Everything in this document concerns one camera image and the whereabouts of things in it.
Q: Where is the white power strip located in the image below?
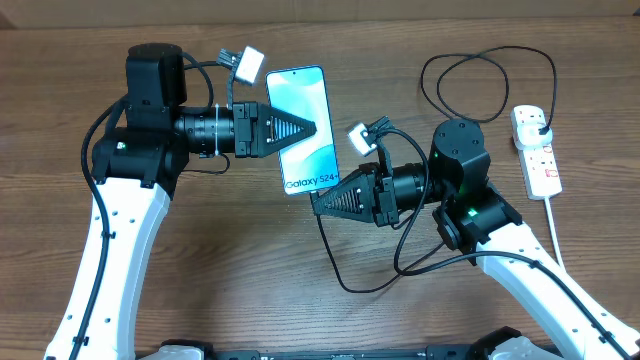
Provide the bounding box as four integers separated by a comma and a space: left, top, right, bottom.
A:
510, 105, 562, 200

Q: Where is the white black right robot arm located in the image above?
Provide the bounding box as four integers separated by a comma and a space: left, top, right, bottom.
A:
312, 117, 639, 359

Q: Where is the white charger plug adapter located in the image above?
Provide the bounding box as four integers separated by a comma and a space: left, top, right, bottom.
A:
513, 121, 553, 150

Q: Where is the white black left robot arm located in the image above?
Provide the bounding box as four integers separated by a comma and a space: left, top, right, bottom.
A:
45, 43, 316, 359

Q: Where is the Samsung Galaxy smartphone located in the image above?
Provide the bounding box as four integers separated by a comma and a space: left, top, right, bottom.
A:
266, 65, 340, 195

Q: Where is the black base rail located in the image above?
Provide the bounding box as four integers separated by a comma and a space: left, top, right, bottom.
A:
139, 337, 561, 360

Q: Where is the black USB charging cable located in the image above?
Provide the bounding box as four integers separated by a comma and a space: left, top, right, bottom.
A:
309, 45, 558, 294

